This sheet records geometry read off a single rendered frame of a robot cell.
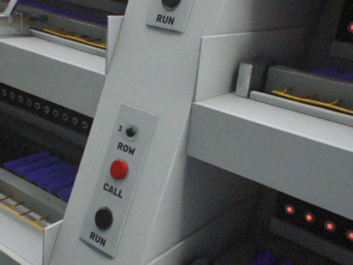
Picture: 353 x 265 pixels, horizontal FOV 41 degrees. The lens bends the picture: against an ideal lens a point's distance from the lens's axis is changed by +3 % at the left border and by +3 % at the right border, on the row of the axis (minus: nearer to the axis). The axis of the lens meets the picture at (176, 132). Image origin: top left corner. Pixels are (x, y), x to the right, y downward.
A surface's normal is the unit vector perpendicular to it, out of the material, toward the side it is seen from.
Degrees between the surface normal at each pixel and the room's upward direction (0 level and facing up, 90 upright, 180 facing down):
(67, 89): 109
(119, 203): 90
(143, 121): 90
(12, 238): 19
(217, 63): 90
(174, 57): 90
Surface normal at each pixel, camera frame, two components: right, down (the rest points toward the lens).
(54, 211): -0.61, 0.21
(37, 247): 0.11, -0.93
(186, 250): 0.79, 0.29
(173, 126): -0.54, -0.11
